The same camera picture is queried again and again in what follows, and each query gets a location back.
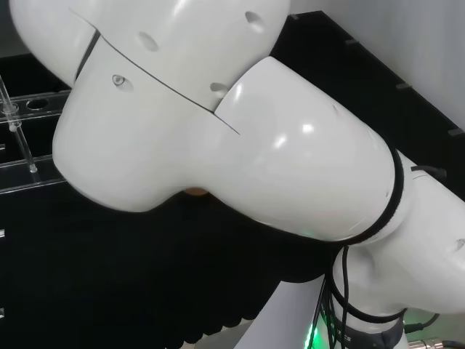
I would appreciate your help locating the clear acrylic funnel stand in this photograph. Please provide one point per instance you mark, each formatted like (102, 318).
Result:
(25, 145)

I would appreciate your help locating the black bench cloth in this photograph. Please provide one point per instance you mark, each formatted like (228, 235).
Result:
(109, 261)

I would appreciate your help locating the clear cloth clip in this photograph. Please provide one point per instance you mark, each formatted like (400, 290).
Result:
(2, 313)
(2, 233)

